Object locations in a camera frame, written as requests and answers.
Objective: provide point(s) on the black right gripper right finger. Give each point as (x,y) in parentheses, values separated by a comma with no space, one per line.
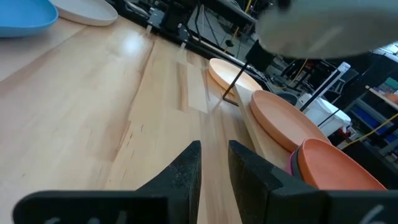
(264,199)

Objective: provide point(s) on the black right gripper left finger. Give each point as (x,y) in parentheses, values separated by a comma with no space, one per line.
(174,199)

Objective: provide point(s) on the dark teal plate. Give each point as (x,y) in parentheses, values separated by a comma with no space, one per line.
(297,163)

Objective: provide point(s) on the orange plate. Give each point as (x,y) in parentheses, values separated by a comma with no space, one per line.
(335,168)

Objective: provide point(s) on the salmon plate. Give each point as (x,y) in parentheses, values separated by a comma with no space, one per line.
(280,118)

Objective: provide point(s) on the cream plate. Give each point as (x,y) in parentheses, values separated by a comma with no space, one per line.
(222,70)

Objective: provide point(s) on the light teal plate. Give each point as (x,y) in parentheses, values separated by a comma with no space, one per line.
(326,31)

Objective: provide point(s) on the blue plate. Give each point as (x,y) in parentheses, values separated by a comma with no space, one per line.
(25,15)

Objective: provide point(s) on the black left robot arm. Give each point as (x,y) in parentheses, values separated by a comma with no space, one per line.
(174,15)

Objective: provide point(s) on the wooden shelf with black legs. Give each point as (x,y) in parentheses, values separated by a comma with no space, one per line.
(258,133)

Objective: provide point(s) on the white bin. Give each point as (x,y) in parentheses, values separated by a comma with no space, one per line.
(323,113)

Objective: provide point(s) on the grey plate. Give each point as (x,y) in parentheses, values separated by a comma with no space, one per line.
(90,12)

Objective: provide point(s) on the black metal table frame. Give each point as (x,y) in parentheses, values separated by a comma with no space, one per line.
(211,53)

